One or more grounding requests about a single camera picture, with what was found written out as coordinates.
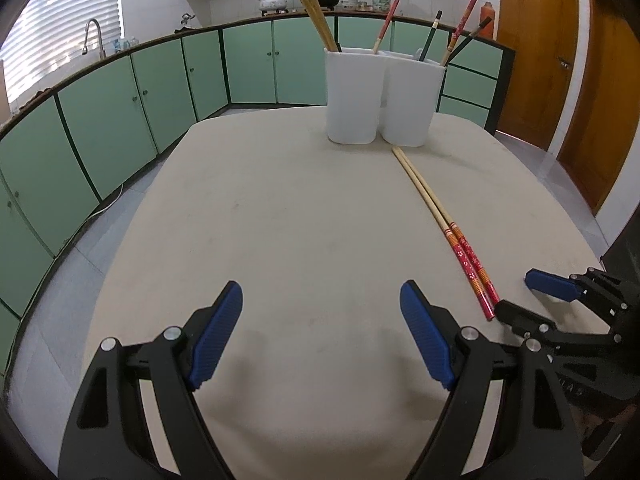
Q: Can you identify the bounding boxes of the plain bamboo chopstick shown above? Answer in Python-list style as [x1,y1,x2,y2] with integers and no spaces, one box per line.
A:
[308,0,341,52]
[299,0,340,52]

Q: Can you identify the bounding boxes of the chrome faucet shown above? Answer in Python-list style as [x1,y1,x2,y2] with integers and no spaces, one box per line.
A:
[81,17,108,60]

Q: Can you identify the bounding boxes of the green lower cabinets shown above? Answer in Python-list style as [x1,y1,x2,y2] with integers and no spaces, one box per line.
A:
[0,8,516,386]

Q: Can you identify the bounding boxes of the black chopstick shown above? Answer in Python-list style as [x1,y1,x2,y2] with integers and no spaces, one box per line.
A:
[443,16,494,66]
[419,10,442,62]

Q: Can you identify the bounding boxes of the white lidded pot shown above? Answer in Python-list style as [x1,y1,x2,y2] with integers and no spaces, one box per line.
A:
[258,0,288,16]

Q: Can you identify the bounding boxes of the red patterned chopstick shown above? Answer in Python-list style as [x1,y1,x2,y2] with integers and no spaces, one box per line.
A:
[390,146,497,322]
[439,0,477,66]
[395,145,502,307]
[372,0,400,54]

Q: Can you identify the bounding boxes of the wooden door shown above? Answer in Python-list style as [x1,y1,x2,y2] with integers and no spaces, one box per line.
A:
[559,0,639,214]
[497,0,579,150]

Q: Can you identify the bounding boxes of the patterned mug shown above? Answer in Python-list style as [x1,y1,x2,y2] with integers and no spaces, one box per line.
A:
[371,0,392,13]

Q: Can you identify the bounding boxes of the orange thermos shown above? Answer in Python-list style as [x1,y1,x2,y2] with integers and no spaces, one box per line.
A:
[478,1,496,40]

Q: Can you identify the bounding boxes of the white twin utensil holder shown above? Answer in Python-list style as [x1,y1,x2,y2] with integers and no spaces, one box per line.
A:
[324,48,446,148]

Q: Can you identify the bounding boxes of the wooden door right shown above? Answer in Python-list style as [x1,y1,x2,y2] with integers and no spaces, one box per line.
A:
[559,0,639,214]

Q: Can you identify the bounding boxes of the window blinds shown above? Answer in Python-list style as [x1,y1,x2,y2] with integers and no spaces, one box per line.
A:
[1,0,122,102]

